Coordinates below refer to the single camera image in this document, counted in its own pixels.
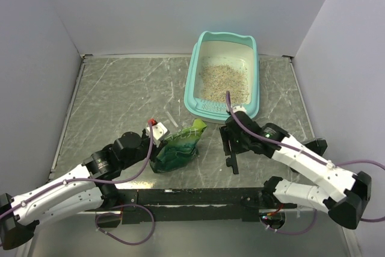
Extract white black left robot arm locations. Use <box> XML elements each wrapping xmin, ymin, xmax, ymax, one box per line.
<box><xmin>1</xmin><ymin>125</ymin><xmax>168</xmax><ymax>250</ymax></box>

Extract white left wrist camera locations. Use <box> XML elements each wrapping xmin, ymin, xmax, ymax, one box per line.
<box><xmin>145</xmin><ymin>120</ymin><xmax>170</xmax><ymax>144</ymax></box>

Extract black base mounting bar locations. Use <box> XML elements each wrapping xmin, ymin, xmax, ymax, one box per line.
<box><xmin>92</xmin><ymin>188</ymin><xmax>297</xmax><ymax>224</ymax></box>

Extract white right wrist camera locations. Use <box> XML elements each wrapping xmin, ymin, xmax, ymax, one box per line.
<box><xmin>226</xmin><ymin>105</ymin><xmax>248</xmax><ymax>118</ymax></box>

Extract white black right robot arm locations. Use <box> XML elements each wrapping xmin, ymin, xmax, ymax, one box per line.
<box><xmin>224</xmin><ymin>111</ymin><xmax>372</xmax><ymax>229</ymax></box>

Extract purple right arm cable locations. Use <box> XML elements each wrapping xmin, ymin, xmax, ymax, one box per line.
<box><xmin>225</xmin><ymin>90</ymin><xmax>385</xmax><ymax>223</ymax></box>

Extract beige cat litter granules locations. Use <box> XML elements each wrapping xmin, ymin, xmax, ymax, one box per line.
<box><xmin>199</xmin><ymin>65</ymin><xmax>249</xmax><ymax>104</ymax></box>

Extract black right arm base block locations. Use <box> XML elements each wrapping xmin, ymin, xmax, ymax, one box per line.
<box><xmin>302</xmin><ymin>138</ymin><xmax>328</xmax><ymax>156</ymax></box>

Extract green cat litter bag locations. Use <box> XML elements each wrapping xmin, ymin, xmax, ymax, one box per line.
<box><xmin>150</xmin><ymin>119</ymin><xmax>207</xmax><ymax>173</ymax></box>

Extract teal cat litter box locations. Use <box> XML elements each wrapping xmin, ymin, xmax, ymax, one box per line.
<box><xmin>184</xmin><ymin>31</ymin><xmax>260</xmax><ymax>124</ymax></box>

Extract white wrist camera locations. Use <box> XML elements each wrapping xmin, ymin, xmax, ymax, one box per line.
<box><xmin>226</xmin><ymin>105</ymin><xmax>248</xmax><ymax>118</ymax></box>
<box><xmin>145</xmin><ymin>120</ymin><xmax>170</xmax><ymax>144</ymax></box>

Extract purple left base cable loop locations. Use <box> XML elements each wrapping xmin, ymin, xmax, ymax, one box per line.
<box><xmin>94</xmin><ymin>204</ymin><xmax>156</xmax><ymax>245</ymax></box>

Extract clear plastic scoop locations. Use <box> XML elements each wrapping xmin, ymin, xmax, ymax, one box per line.
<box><xmin>165</xmin><ymin>110</ymin><xmax>180</xmax><ymax>129</ymax></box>

